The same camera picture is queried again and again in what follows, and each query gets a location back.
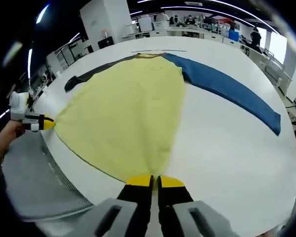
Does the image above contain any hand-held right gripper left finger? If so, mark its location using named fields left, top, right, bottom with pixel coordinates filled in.
left=71, top=174, right=154, bottom=237

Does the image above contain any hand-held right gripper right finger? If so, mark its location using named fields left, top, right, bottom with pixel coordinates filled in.
left=157, top=175, right=240, bottom=237

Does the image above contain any yellow garment with dark sleeves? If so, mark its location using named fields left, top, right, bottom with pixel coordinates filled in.
left=54, top=52, right=282, bottom=185

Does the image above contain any white template strip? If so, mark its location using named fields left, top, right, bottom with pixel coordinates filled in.
left=130, top=49, right=188, bottom=54

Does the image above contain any person's left hand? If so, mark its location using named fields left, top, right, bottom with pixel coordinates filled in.
left=0, top=120, right=27, bottom=159

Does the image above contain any short ceiling light strip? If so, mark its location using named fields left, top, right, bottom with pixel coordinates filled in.
left=27, top=48, right=33, bottom=80
left=35, top=3, right=50, bottom=25

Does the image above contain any black cabinet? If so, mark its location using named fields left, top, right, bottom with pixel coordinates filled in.
left=98, top=36, right=114, bottom=49

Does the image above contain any white square column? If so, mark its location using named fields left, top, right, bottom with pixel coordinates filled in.
left=79, top=0, right=132, bottom=48

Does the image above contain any white appliance box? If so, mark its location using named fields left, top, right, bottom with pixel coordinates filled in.
left=139, top=16, right=152, bottom=32

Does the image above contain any white plastic crate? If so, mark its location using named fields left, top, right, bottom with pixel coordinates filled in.
left=152, top=21, right=169, bottom=31

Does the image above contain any grey office chair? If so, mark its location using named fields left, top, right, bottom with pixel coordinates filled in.
left=263, top=49, right=294, bottom=87

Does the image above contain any long white counter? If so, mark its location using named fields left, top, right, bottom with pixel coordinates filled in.
left=122, top=25, right=250, bottom=50

